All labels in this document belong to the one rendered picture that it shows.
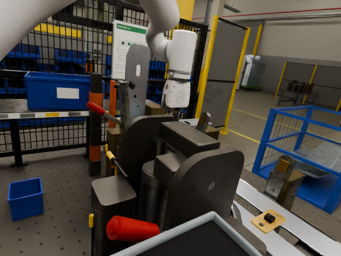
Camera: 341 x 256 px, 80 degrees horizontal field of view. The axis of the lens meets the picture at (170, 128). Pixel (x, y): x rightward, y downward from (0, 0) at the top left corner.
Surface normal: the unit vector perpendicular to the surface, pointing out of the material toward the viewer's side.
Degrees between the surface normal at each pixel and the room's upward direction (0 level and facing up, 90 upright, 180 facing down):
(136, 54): 90
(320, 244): 0
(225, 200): 90
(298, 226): 0
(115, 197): 0
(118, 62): 90
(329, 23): 90
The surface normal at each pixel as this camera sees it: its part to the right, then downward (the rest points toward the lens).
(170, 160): 0.14, -0.94
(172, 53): -0.67, 0.16
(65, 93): 0.47, 0.35
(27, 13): 0.86, 0.50
